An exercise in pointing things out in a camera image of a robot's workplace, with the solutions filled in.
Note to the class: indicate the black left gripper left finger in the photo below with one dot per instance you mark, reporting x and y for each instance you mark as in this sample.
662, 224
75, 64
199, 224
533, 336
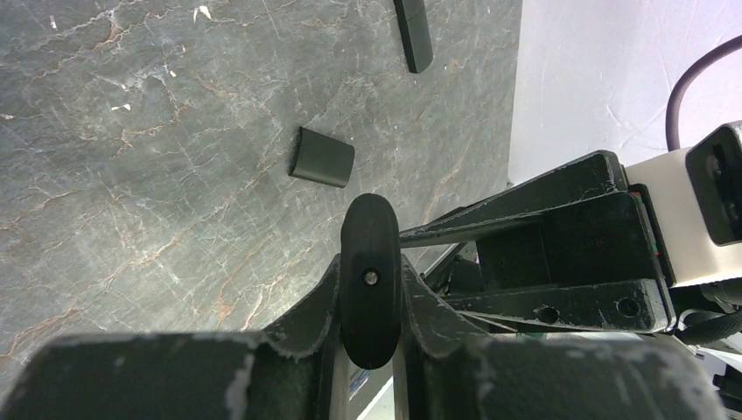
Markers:
291, 369

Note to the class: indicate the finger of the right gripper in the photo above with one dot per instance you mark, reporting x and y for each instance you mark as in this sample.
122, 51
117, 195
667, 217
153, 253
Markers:
589, 177
634, 306

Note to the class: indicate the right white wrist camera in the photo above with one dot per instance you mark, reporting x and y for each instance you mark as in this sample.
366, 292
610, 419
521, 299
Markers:
696, 198

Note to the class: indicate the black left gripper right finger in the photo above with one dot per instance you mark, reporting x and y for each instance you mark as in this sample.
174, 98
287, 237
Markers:
445, 367

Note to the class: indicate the slim black remote control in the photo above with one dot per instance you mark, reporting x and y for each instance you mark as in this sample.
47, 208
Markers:
415, 34

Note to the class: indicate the black remote with green button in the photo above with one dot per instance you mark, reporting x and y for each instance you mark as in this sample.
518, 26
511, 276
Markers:
370, 281

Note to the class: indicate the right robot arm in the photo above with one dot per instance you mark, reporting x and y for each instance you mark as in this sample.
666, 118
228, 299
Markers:
708, 322

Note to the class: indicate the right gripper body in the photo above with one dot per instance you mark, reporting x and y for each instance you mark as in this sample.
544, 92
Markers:
600, 241

